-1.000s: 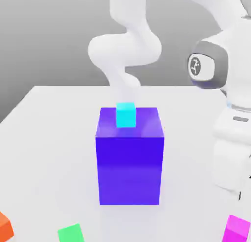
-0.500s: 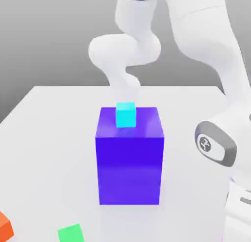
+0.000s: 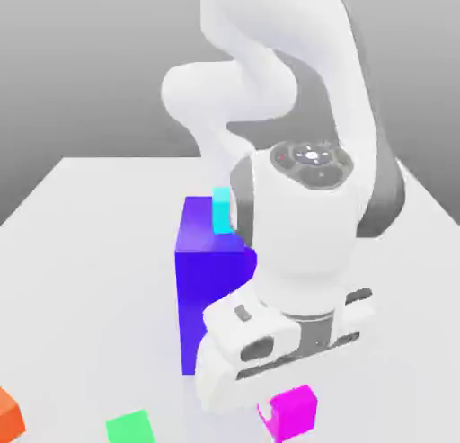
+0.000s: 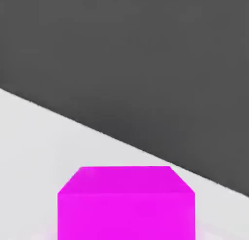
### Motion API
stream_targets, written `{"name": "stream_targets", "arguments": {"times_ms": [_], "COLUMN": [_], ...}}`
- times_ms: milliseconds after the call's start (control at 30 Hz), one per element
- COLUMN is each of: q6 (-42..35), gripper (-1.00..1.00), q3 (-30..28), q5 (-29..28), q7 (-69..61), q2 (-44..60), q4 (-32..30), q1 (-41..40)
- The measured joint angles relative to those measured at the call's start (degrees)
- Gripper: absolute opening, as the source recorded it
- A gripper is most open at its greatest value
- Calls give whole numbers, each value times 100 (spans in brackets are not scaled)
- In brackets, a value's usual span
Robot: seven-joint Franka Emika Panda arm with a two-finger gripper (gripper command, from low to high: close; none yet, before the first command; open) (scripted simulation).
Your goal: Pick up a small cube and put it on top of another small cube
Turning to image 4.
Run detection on small magenta cube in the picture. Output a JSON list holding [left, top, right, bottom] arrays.
[[57, 166, 196, 240]]

